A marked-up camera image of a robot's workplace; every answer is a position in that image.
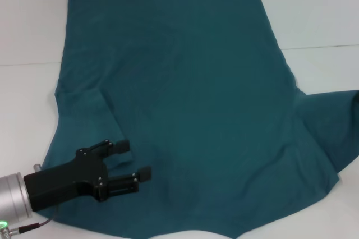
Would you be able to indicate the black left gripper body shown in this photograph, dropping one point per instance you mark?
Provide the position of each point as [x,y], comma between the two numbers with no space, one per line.
[56,183]

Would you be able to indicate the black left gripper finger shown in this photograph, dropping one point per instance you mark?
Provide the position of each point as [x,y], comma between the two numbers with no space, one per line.
[144,174]
[122,146]

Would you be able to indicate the blue shirt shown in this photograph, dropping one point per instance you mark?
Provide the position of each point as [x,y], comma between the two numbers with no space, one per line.
[196,82]

